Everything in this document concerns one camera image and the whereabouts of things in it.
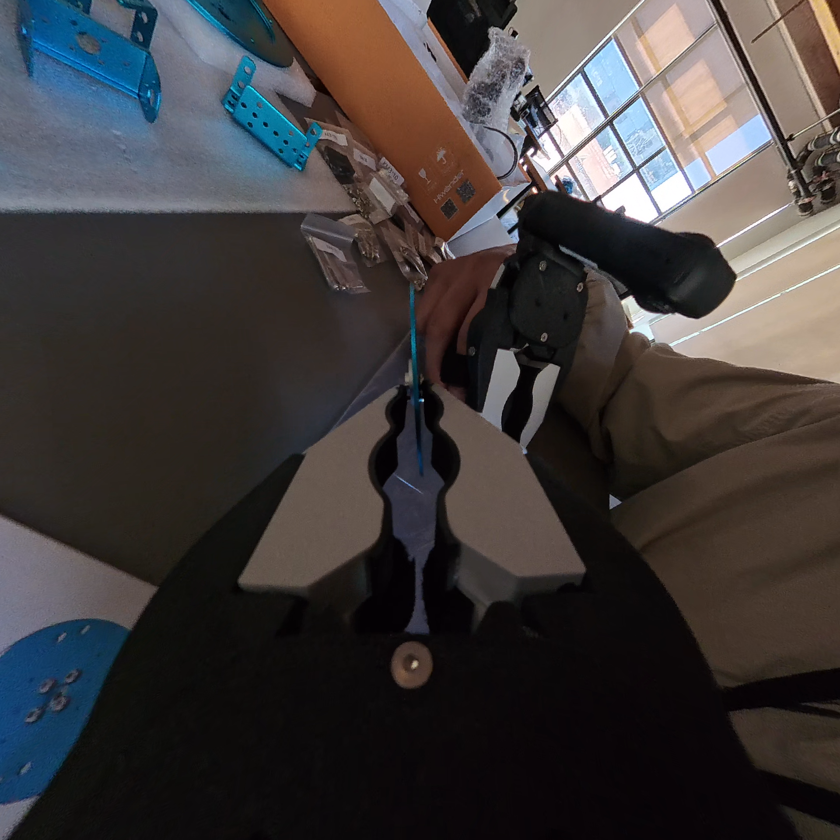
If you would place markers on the blue metal bracket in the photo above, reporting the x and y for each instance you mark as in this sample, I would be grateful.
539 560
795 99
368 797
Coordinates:
92 59

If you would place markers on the person's right forearm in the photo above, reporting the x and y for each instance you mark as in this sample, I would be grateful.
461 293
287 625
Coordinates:
689 420

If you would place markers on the grey desk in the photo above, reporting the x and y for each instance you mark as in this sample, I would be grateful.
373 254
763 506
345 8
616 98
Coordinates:
164 361

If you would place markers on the teal round metal plate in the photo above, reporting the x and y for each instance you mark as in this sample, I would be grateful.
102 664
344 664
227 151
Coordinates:
415 341

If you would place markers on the large window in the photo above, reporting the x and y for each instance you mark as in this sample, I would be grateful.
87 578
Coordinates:
656 118

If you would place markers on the person's right hand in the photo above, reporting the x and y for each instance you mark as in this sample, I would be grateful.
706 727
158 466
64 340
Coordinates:
453 295

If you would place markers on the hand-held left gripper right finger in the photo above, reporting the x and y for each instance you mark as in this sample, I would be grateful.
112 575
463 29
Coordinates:
512 518

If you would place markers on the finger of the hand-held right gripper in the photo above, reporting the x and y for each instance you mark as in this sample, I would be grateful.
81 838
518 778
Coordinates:
544 394
497 380

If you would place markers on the blue U-shaped bracket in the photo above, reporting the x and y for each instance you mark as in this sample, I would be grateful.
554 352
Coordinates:
269 121

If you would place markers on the orange cardboard box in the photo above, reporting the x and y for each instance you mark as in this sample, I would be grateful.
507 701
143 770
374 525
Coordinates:
394 98

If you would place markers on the white foam sheet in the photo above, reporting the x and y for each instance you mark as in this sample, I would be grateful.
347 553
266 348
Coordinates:
98 164

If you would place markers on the bag of short silver screws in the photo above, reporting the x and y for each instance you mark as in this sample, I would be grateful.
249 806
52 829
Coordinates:
371 239

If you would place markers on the clear plastic bag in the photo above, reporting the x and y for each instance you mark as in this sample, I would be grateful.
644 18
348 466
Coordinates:
410 525

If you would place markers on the assembly guide booklet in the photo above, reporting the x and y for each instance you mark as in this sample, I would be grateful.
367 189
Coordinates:
39 577

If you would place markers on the bag of long screws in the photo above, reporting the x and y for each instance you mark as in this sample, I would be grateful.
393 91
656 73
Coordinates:
338 256

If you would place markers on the pile of small parts bags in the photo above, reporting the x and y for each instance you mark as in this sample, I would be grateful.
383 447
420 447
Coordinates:
380 190

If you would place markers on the bubble wrapped black part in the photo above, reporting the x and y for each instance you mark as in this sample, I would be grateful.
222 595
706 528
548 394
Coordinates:
495 72

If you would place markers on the person's beige jacket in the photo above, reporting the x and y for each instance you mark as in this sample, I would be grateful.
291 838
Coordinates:
754 577

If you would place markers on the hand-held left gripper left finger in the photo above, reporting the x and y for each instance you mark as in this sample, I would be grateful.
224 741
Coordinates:
315 525

